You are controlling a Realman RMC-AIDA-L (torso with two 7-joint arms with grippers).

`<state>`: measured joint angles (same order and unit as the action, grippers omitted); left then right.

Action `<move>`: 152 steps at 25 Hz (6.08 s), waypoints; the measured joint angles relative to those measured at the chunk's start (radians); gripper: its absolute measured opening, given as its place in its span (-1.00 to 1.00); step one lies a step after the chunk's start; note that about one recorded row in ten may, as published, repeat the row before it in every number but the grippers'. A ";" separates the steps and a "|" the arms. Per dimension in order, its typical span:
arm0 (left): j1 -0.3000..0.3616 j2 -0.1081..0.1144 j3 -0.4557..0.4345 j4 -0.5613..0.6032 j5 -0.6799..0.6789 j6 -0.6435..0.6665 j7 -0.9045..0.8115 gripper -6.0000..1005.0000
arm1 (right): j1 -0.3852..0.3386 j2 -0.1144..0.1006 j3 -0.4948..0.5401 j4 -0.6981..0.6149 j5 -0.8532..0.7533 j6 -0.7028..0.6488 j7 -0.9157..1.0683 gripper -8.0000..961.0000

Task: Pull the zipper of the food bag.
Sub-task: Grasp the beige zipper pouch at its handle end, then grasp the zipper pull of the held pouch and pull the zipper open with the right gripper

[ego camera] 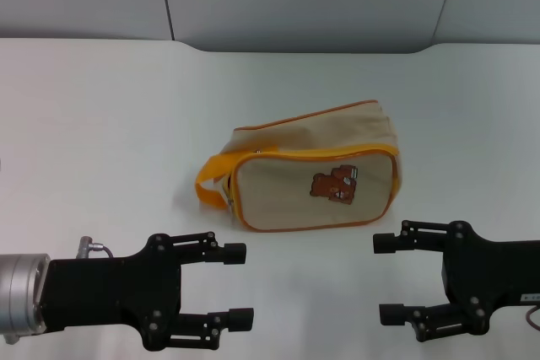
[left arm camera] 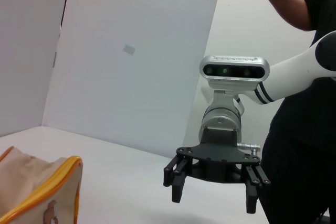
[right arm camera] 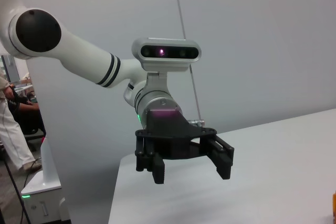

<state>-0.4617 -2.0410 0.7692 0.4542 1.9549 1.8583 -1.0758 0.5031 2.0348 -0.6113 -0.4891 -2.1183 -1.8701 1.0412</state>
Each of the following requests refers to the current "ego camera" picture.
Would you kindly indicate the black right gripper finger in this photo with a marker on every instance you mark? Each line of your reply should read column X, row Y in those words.
column 388, row 243
column 394, row 313

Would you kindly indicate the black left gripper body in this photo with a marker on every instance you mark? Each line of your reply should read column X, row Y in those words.
column 114, row 292

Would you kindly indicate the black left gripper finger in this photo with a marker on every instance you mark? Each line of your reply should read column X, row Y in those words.
column 234, row 254
column 240, row 318

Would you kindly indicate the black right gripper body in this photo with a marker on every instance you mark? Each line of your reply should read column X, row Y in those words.
column 485, row 271

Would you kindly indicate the beige orange-trimmed food bag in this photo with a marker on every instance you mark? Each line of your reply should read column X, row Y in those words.
column 304, row 191

